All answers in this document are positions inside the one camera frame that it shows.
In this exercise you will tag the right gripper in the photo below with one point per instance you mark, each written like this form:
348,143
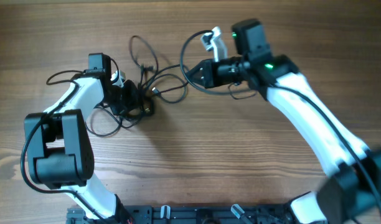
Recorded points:
213,79

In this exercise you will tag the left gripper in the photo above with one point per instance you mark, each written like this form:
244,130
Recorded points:
132,98

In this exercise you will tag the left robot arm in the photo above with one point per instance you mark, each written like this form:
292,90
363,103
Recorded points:
57,156

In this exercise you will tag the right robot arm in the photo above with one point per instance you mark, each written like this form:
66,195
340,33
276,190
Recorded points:
353,170

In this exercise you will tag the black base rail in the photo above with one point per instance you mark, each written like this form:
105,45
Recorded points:
259,214

